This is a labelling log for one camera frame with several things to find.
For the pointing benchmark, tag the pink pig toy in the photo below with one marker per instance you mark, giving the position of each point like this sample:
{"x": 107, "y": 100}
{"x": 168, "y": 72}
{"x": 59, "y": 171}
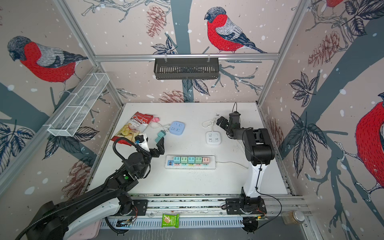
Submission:
{"x": 155, "y": 120}

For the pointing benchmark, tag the white multicolour power strip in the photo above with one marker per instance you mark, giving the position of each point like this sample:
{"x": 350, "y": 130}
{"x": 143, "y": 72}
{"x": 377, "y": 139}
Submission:
{"x": 169, "y": 163}

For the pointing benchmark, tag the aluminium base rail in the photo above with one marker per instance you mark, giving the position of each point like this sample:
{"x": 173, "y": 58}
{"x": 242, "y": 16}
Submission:
{"x": 204, "y": 211}

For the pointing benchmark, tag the green snack packet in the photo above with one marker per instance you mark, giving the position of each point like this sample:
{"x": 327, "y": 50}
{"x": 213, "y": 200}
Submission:
{"x": 170, "y": 221}

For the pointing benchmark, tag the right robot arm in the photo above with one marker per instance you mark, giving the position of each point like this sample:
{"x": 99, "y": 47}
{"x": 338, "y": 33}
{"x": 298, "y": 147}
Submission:
{"x": 259, "y": 152}

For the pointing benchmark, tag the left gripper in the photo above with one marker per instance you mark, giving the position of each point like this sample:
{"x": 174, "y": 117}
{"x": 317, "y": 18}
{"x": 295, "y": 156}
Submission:
{"x": 160, "y": 150}

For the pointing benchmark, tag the green charger plug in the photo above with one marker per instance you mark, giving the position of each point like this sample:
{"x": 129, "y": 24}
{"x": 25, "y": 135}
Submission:
{"x": 184, "y": 160}
{"x": 162, "y": 133}
{"x": 198, "y": 160}

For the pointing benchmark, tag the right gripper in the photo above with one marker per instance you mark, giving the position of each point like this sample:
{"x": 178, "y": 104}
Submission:
{"x": 226, "y": 121}

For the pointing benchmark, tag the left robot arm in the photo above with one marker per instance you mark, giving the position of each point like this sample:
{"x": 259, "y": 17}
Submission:
{"x": 61, "y": 221}

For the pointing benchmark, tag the pink USB charger plug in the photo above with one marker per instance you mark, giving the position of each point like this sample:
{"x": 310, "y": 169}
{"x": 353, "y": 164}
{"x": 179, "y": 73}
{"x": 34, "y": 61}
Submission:
{"x": 205, "y": 160}

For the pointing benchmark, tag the white wire wall basket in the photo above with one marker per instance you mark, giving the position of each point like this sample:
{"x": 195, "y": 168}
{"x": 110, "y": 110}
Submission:
{"x": 81, "y": 102}

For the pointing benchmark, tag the white square power socket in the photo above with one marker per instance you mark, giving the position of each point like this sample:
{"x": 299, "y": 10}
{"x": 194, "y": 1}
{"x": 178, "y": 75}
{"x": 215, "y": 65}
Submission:
{"x": 213, "y": 138}

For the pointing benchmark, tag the pink tray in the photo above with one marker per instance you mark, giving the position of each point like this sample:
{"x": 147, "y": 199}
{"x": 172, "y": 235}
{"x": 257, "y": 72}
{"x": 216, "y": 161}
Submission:
{"x": 87, "y": 233}

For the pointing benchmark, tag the blue square power socket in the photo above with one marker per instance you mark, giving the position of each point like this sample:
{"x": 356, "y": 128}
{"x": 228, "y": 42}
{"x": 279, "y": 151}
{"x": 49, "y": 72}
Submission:
{"x": 177, "y": 128}

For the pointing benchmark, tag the black wall basket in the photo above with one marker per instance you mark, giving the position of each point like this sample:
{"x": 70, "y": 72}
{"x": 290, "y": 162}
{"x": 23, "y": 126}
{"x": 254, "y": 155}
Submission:
{"x": 187, "y": 69}

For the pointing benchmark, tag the red chips bag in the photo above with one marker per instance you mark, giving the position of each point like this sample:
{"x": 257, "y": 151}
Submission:
{"x": 136, "y": 125}

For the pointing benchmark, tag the clear jar with lid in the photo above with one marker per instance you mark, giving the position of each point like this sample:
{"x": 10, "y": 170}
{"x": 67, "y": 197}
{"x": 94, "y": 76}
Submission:
{"x": 293, "y": 217}

